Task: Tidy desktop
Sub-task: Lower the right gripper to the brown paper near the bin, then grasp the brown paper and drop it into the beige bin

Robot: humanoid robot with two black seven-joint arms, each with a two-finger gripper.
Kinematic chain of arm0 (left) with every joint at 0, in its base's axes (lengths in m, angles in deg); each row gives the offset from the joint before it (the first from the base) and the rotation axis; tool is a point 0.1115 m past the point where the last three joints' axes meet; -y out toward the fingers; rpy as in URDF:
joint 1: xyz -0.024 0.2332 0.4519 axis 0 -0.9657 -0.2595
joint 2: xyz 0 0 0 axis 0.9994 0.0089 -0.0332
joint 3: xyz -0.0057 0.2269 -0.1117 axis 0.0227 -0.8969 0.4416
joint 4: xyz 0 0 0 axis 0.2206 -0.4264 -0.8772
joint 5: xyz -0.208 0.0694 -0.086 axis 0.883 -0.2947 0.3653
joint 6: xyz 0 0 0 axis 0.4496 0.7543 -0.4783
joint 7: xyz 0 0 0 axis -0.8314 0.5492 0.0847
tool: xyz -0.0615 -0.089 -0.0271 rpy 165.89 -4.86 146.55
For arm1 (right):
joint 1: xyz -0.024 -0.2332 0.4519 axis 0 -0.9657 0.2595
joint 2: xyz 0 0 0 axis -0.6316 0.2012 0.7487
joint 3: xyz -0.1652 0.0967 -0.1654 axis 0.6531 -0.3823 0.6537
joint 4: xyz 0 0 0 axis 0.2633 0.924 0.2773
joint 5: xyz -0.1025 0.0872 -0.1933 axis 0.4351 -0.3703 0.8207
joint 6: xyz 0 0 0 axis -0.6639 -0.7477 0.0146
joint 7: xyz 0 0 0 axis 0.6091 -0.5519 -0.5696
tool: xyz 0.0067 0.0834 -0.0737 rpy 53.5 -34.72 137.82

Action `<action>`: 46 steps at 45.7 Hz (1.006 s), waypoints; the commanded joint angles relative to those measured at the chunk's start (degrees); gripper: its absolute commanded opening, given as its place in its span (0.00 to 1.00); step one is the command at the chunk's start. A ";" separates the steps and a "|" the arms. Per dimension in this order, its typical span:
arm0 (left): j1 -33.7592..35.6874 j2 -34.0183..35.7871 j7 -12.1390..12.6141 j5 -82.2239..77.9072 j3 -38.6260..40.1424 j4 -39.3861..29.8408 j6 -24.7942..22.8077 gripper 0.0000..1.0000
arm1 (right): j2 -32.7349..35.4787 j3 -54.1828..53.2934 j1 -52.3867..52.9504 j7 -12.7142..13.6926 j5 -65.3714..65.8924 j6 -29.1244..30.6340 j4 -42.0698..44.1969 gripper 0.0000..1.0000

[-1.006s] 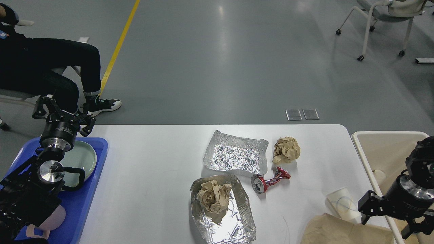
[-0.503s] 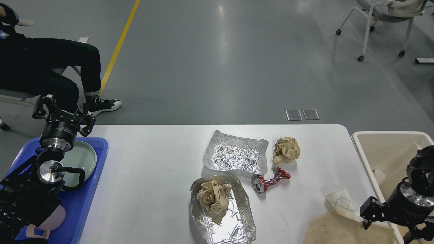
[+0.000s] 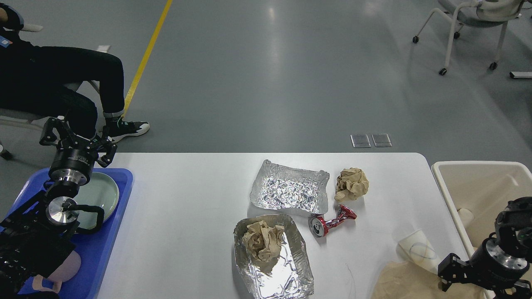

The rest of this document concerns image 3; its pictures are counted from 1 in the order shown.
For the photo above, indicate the brown paper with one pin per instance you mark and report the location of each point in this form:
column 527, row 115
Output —
column 264, row 243

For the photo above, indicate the brown paper bag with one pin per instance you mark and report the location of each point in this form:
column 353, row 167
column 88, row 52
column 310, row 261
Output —
column 405, row 280

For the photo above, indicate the foil tray with paper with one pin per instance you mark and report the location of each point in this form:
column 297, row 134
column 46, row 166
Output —
column 287, row 276

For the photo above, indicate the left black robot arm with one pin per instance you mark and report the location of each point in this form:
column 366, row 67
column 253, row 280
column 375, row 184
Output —
column 36, row 237

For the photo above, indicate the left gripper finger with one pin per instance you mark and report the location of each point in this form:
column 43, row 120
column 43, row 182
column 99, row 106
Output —
column 56, row 132
column 102, row 149

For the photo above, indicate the metal floor plate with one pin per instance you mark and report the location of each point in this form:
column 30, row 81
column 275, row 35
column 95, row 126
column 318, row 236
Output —
column 382, row 140
column 360, row 141

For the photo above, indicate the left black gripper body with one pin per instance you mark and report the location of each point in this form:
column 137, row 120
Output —
column 73, row 165

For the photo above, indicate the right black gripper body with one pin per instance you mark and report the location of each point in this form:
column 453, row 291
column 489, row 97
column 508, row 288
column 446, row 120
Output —
column 494, row 269

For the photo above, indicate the crushed red soda can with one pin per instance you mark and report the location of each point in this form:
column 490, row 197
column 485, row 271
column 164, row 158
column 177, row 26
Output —
column 320, row 227

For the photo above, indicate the brown paper ball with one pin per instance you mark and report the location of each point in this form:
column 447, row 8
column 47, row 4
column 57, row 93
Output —
column 352, row 183

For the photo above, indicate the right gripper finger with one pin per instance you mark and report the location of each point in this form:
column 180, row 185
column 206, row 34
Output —
column 453, row 270
column 519, row 290

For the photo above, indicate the pink mug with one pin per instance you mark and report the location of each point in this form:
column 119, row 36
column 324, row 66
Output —
column 63, row 273

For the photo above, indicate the seated person in black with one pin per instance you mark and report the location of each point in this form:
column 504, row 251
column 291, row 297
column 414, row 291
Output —
column 34, row 78

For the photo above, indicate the blue plastic tray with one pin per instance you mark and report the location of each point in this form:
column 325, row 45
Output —
column 94, row 249

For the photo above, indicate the grey office chair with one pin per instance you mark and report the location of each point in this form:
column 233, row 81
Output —
column 477, row 14

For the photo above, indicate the empty foil tray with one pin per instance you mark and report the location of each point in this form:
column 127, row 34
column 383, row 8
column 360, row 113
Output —
column 300, row 191

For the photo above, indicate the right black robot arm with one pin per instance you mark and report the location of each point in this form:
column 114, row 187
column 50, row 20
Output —
column 513, row 230

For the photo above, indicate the white cup in bin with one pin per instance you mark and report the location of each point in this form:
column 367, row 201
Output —
column 466, row 216

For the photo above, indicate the white bar on floor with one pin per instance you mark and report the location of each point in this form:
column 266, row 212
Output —
column 520, row 75

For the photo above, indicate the left white chair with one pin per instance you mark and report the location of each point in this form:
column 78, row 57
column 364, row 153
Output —
column 29, row 118

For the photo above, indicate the beige plastic bin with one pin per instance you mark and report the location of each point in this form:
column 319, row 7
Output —
column 485, row 188

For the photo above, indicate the printed paper cup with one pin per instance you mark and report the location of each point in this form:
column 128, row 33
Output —
column 420, row 251

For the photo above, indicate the white floor tile marker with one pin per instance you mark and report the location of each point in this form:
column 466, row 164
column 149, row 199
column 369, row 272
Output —
column 103, row 48

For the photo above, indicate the mint green plate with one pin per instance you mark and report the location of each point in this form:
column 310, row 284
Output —
column 101, row 191

